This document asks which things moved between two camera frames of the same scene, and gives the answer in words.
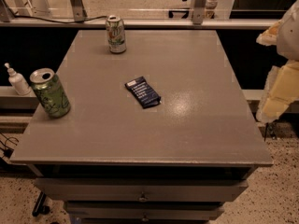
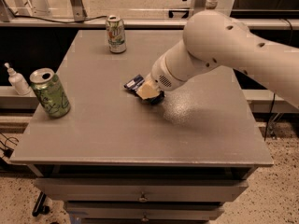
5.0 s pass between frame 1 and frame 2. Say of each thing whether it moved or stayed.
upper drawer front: stayed
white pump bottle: stayed
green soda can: stayed
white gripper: moved
